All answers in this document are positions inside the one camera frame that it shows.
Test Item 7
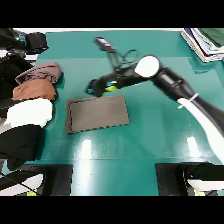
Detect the brown T-shirt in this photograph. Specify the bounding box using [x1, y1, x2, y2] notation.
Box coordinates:
[64, 94, 131, 135]

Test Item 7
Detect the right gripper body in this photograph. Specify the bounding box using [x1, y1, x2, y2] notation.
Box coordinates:
[86, 76, 120, 98]

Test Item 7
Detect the orange garment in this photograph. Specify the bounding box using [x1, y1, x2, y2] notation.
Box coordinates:
[12, 79, 58, 102]

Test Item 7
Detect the black cable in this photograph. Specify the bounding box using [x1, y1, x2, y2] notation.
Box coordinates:
[115, 48, 140, 69]

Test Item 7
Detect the green garment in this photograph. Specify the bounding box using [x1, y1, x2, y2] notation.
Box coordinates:
[199, 28, 224, 48]

